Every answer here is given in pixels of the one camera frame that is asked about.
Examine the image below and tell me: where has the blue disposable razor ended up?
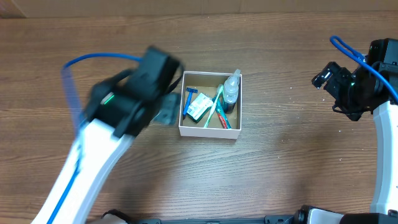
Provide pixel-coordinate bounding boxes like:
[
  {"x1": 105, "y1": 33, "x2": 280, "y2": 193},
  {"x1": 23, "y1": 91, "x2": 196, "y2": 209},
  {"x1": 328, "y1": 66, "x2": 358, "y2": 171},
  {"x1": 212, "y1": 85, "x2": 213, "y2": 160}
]
[{"x1": 182, "y1": 87, "x2": 198, "y2": 119}]

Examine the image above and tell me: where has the green soap packet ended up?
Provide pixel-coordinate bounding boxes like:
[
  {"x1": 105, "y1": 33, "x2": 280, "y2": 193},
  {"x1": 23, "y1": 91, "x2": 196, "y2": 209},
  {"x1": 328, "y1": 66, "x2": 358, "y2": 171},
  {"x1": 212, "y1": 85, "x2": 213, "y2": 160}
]
[{"x1": 187, "y1": 93, "x2": 213, "y2": 123}]

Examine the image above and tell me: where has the Colgate toothpaste tube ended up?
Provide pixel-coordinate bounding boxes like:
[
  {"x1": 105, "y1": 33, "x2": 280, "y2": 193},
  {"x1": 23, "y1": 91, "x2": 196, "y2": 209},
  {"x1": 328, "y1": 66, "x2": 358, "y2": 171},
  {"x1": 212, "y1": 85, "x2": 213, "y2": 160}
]
[{"x1": 212, "y1": 97, "x2": 231, "y2": 129}]

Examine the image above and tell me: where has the green white toothbrush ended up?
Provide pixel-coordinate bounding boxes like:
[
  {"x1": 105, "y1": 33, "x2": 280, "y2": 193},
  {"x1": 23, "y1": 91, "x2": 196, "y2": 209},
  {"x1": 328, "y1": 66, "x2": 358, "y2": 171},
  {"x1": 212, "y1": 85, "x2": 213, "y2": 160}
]
[{"x1": 204, "y1": 84, "x2": 223, "y2": 128}]

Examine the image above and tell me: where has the clear bottle with dark liquid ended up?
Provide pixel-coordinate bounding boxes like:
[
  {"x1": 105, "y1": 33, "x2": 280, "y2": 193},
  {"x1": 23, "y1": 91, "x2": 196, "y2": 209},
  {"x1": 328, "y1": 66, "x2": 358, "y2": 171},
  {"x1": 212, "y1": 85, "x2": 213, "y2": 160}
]
[{"x1": 222, "y1": 69, "x2": 241, "y2": 114}]

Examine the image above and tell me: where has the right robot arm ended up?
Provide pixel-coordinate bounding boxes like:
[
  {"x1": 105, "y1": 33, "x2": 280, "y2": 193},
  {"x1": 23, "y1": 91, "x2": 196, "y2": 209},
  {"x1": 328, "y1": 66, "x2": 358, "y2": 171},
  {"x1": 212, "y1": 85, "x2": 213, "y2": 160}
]
[{"x1": 291, "y1": 60, "x2": 397, "y2": 223}]

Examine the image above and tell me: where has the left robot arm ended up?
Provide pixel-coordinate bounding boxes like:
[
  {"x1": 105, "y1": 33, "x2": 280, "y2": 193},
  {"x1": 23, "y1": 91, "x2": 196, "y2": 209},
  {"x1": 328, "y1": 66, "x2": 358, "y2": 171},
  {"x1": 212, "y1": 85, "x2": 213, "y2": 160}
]
[{"x1": 33, "y1": 68, "x2": 180, "y2": 223}]

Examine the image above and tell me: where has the white cardboard box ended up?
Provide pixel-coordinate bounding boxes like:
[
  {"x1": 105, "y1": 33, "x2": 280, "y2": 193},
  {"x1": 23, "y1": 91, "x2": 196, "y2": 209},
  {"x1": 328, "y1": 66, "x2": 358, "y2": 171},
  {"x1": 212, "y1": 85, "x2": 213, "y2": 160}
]
[{"x1": 178, "y1": 71, "x2": 243, "y2": 139}]

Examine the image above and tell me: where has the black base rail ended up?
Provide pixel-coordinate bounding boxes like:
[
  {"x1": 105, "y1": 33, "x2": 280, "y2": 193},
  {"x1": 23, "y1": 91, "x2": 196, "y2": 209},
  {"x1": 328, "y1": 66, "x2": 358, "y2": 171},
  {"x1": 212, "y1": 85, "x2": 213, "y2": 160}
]
[{"x1": 99, "y1": 210, "x2": 299, "y2": 224}]

